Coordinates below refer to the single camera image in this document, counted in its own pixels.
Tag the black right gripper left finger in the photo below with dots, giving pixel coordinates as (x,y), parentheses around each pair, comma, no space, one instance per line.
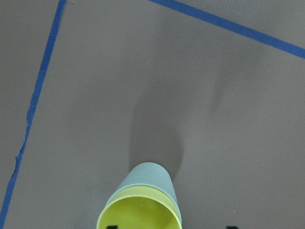
(112,227)

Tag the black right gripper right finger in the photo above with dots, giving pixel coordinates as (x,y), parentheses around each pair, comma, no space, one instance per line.
(231,227)

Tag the yellow plastic cup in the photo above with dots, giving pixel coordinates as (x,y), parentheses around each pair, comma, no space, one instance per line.
(140,207)

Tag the green plastic cup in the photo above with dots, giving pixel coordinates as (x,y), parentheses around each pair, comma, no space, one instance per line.
(152,175)

